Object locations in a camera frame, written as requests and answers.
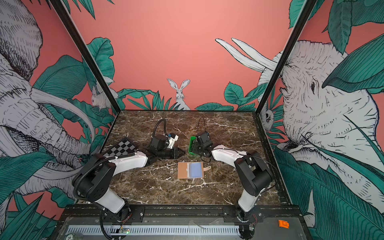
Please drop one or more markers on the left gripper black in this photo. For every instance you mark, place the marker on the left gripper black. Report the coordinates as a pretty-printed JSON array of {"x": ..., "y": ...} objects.
[{"x": 175, "y": 154}]

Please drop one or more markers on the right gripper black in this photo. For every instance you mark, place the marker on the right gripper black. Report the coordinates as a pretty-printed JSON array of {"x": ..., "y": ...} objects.
[{"x": 196, "y": 147}]

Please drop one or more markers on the green plastic tray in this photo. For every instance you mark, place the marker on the green plastic tray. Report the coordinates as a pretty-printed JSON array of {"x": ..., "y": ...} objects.
[{"x": 191, "y": 145}]

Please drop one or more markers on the tan leather card holder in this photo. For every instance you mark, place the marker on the tan leather card holder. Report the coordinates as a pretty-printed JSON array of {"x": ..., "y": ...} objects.
[{"x": 191, "y": 170}]

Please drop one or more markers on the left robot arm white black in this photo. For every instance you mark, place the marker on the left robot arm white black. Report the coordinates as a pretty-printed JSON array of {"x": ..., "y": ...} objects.
[{"x": 93, "y": 182}]

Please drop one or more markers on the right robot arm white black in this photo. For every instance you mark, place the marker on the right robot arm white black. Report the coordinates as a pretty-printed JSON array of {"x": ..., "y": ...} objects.
[{"x": 254, "y": 174}]

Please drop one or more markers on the checkerboard calibration plate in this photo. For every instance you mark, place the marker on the checkerboard calibration plate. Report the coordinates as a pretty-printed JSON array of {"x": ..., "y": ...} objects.
[{"x": 124, "y": 147}]

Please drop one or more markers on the orange connector block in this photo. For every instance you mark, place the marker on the orange connector block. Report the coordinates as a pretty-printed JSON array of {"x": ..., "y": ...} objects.
[{"x": 283, "y": 224}]

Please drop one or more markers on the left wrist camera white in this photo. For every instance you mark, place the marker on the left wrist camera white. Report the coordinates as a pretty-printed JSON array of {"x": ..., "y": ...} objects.
[{"x": 172, "y": 138}]

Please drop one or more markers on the black mounting rail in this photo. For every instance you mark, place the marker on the black mounting rail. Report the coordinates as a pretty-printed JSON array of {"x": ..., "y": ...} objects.
[{"x": 229, "y": 213}]

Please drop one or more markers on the white slotted cable duct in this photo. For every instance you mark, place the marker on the white slotted cable duct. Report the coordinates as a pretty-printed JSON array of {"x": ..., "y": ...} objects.
[{"x": 152, "y": 230}]

